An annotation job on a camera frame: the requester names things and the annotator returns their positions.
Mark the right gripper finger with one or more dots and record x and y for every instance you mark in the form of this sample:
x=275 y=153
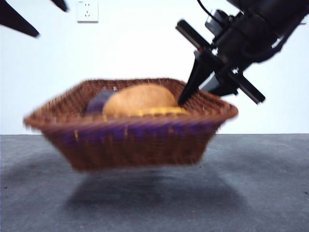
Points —
x=222 y=85
x=196 y=77

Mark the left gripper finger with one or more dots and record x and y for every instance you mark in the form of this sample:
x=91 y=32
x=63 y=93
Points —
x=60 y=4
x=14 y=19

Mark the yellow corn cob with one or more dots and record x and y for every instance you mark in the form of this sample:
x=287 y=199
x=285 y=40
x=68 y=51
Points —
x=161 y=111

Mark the brown potato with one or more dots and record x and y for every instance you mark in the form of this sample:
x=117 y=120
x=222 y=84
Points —
x=140 y=99

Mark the brown wicker basket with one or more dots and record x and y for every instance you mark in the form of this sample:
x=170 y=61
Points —
x=130 y=145

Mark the purple eggplant with green stem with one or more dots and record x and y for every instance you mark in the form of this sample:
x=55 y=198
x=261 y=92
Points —
x=96 y=104

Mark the white wall socket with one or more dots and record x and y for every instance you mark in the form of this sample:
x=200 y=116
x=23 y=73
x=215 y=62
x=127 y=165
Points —
x=88 y=12

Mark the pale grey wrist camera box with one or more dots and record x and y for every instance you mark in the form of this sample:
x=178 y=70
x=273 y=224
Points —
x=216 y=21

